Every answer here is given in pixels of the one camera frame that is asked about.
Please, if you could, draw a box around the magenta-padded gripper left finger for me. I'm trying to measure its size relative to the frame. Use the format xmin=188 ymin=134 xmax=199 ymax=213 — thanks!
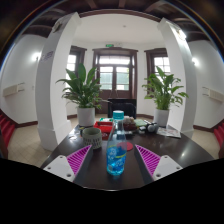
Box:
xmin=43 ymin=144 xmax=96 ymax=184

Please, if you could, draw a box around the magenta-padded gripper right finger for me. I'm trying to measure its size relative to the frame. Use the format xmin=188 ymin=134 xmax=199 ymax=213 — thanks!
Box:
xmin=134 ymin=144 xmax=184 ymax=183

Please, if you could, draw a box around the clear blue drink bottle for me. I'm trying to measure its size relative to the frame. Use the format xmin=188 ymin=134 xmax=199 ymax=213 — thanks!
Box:
xmin=106 ymin=110 xmax=128 ymax=177

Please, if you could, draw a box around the printed paper leaflet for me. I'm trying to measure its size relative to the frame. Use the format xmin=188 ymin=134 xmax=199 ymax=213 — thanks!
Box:
xmin=156 ymin=125 xmax=182 ymax=139

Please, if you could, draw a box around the leafy plant in white pot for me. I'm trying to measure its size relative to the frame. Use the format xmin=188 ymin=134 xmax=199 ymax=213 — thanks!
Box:
xmin=142 ymin=65 xmax=189 ymax=128
xmin=55 ymin=63 xmax=109 ymax=128

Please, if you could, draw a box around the green flat packet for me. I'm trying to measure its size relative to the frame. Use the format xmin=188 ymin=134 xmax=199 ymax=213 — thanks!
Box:
xmin=134 ymin=118 xmax=148 ymax=128

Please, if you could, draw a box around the brown tray with jars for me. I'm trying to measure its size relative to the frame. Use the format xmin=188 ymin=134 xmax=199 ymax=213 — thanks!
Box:
xmin=123 ymin=115 xmax=138 ymax=132

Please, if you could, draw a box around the red box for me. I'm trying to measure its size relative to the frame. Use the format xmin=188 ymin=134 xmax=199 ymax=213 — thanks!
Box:
xmin=93 ymin=120 xmax=114 ymax=140

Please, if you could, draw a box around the black chair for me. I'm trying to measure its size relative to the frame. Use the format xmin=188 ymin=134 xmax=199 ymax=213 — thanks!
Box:
xmin=107 ymin=98 xmax=138 ymax=120

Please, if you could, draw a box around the dark wooden glazed door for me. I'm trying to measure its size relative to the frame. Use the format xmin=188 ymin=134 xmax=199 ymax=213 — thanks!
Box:
xmin=92 ymin=47 xmax=139 ymax=100

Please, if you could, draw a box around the dark framed window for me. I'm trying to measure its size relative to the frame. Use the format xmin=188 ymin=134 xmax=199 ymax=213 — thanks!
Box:
xmin=144 ymin=47 xmax=172 ymax=78
xmin=66 ymin=45 xmax=88 ymax=81

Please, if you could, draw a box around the white wall unit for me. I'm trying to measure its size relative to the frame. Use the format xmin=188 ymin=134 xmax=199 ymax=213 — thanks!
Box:
xmin=201 ymin=86 xmax=224 ymax=103
xmin=2 ymin=82 xmax=26 ymax=98

